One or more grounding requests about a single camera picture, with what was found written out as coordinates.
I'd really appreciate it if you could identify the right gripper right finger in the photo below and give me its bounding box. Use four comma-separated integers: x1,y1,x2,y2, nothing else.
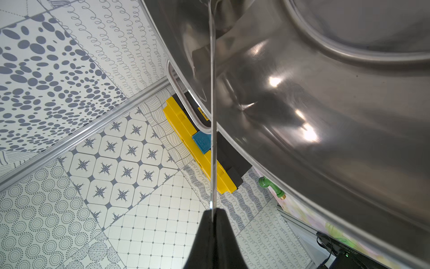
213,208,247,269

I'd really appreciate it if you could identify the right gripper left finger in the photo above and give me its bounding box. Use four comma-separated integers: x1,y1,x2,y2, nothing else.
184,210,213,269

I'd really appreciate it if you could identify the stainless steel pot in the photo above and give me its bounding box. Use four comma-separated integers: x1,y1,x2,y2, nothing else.
143,1,430,269

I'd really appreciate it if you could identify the green plastic pipe fitting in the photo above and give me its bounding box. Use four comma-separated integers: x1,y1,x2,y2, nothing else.
258,177,286,200

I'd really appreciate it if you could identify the yellow black toolbox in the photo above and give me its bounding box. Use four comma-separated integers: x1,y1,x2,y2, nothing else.
163,94,251,194

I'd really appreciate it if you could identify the aluminium front rail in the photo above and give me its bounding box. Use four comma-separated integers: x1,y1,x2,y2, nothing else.
277,205,336,269

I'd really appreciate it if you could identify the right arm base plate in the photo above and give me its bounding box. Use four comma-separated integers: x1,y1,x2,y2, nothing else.
316,232,387,269

